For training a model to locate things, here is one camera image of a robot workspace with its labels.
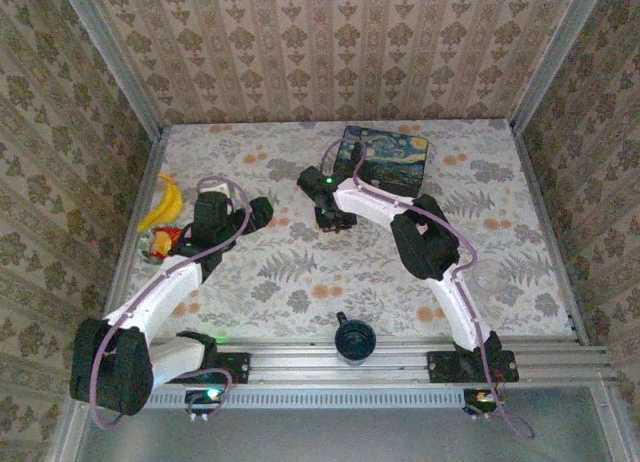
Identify starry night print tin box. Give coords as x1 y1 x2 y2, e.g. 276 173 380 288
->
333 125 431 199

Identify red yellow toy figure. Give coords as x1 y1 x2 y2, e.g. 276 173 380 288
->
141 225 184 263

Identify yellow banana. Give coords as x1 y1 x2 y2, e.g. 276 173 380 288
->
137 173 185 233

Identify floral fern print tablecloth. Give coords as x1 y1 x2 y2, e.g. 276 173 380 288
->
117 119 576 341

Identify small black controller board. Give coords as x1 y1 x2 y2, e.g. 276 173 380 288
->
184 387 224 423
462 387 501 421

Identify grey metal sheet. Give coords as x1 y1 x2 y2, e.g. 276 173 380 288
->
74 384 619 462

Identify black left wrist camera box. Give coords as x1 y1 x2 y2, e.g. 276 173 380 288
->
195 187 234 211

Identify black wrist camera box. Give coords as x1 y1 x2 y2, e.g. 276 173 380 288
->
195 187 234 211
298 166 326 191

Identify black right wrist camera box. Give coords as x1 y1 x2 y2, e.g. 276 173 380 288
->
298 166 326 191

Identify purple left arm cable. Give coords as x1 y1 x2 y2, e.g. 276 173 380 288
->
91 175 253 431

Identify aluminium table side rail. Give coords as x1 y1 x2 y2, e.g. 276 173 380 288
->
508 124 591 347
102 129 170 323

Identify black cup with handle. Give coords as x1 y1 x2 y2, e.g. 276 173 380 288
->
333 310 378 367

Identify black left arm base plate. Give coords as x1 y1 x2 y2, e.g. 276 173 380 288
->
214 350 251 385

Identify aluminium front mounting rail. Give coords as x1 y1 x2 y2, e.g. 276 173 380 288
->
144 337 614 384

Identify grey slotted cable duct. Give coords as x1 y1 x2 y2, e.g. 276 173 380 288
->
149 387 466 410

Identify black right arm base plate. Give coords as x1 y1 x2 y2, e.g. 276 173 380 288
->
426 349 520 385

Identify aluminium corner frame post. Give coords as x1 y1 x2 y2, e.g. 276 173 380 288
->
508 0 610 136
57 0 164 139

